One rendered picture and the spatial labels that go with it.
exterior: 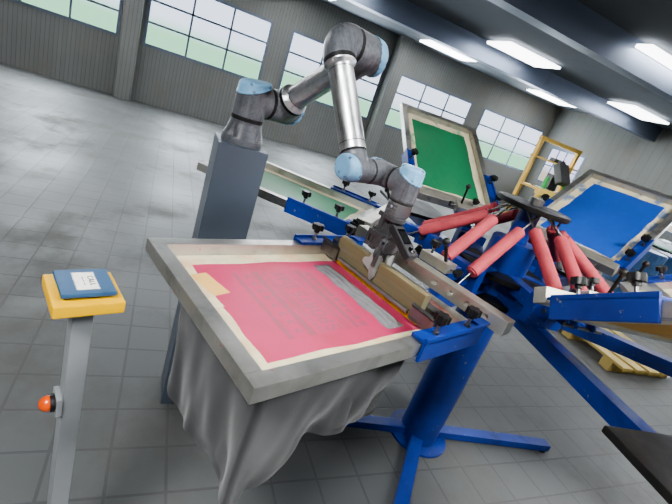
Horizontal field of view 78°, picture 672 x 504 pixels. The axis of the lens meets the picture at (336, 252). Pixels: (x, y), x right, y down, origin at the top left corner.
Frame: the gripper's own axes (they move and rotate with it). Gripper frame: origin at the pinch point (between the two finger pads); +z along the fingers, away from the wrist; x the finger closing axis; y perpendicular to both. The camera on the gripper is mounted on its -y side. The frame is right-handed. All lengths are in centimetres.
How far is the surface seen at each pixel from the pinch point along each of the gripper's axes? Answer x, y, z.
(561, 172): -1039, 356, -46
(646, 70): -522, 128, -189
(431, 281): -21.9, -5.7, -0.5
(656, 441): -34, -76, 6
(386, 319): 8.1, -14.5, 4.8
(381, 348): 25.0, -27.3, 1.8
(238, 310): 48.2, -2.0, 5.3
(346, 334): 25.6, -16.8, 5.3
